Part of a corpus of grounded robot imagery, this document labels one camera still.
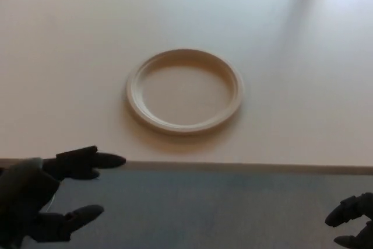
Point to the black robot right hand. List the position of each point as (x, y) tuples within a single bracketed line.
[(352, 205)]

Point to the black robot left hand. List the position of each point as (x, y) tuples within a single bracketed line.
[(20, 190)]

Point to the beige round paper plate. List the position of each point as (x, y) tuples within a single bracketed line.
[(186, 97)]

